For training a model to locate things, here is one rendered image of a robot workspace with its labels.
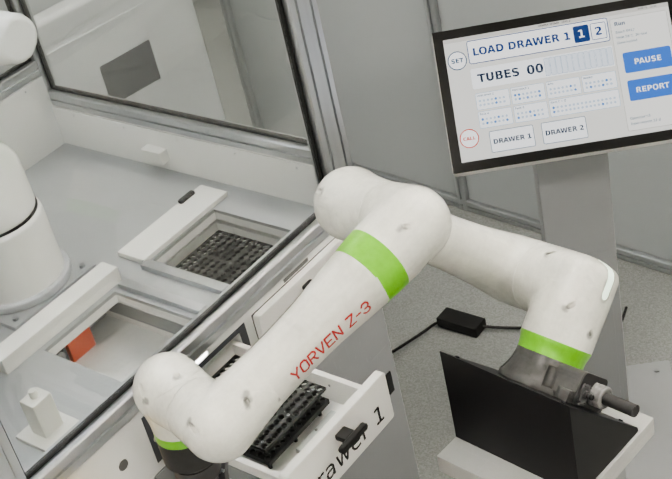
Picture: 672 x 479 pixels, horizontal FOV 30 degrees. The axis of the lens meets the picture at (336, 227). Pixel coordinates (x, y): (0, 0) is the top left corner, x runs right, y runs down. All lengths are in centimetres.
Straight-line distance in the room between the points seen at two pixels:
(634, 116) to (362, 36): 168
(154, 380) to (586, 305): 75
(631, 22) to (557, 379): 89
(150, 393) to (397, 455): 126
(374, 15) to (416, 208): 227
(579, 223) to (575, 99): 34
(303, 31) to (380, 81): 185
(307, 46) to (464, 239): 51
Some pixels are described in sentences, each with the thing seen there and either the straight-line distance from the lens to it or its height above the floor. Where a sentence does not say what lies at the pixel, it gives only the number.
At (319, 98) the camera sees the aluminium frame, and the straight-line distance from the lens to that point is 248.
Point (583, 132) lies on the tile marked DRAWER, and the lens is 269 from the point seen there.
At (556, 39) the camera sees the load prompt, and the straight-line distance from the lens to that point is 273.
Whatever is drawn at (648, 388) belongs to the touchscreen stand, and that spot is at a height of 4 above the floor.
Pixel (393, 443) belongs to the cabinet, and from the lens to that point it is 302.
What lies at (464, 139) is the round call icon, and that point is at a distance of 268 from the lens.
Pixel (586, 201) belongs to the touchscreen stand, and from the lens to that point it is 288.
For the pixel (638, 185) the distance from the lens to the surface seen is 379.
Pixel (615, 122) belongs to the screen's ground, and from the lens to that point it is 270.
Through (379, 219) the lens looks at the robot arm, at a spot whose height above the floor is 134.
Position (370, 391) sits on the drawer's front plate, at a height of 92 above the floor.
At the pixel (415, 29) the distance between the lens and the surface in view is 403.
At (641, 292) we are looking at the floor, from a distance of 384.
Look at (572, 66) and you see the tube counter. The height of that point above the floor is 110.
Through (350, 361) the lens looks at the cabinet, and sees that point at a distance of 277.
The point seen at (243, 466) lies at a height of 89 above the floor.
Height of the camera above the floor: 238
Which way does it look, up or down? 33 degrees down
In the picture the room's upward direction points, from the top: 13 degrees counter-clockwise
